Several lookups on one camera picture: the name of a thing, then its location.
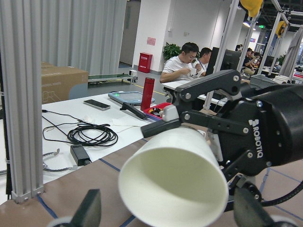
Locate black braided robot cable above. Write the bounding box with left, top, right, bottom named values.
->
left=260, top=179, right=303, bottom=208

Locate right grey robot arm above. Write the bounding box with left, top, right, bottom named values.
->
left=141, top=70, right=303, bottom=194

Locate red parts tray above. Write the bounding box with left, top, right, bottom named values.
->
left=143, top=102, right=171, bottom=121

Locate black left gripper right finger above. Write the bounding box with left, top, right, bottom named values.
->
left=234, top=188, right=279, bottom=227

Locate cardboard box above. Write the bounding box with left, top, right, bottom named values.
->
left=41, top=62, right=89, bottom=104

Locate pale green plastic cup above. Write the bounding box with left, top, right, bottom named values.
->
left=118, top=126, right=228, bottom=227

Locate red water bottle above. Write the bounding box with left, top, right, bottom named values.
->
left=141, top=78, right=155, bottom=111

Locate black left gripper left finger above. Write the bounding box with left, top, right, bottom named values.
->
left=70, top=189, right=101, bottom=227

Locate coiled black cable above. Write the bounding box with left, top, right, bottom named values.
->
left=41, top=109, right=118, bottom=147

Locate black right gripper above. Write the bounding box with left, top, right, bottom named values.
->
left=141, top=70, right=303, bottom=201

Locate aluminium frame post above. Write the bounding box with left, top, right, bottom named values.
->
left=0, top=0, right=44, bottom=203

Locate man in white shirt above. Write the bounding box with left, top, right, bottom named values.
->
left=160, top=42, right=199, bottom=83

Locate black power adapter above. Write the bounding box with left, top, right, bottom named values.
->
left=70, top=144, right=91, bottom=166

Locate black smartphone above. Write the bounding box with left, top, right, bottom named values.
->
left=83, top=99, right=110, bottom=111

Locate teach pendant tablet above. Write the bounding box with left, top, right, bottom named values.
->
left=108, top=91, right=143, bottom=105

